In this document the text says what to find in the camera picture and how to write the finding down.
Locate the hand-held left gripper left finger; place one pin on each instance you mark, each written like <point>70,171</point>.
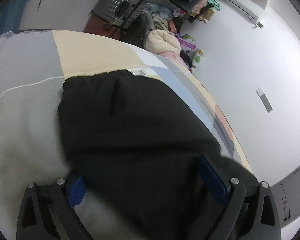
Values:
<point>76,191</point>

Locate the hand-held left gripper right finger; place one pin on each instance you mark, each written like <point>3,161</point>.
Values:
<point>213,180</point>

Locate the black pants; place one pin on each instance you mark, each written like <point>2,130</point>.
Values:
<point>140,135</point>

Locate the pile of mixed clothes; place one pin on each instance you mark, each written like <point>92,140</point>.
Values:
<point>165,10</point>

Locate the colour-block patterned bed sheet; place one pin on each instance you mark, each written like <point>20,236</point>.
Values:
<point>27,80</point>

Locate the green dotted white bag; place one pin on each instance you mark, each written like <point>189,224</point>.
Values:
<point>197,57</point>

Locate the purple patterned cloth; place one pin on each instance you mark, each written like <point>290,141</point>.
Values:
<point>186,41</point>

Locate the cream folded quilt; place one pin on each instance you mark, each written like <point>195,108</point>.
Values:
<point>162,41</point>

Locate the red suitcase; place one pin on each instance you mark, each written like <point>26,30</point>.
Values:
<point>102,26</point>

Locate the white air conditioner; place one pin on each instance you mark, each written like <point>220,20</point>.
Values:
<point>242,6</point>

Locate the grey ribbed suitcase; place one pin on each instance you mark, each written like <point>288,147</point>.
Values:
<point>118,6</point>

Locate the grey wall switch plate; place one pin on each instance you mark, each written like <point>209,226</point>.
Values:
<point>264,99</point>

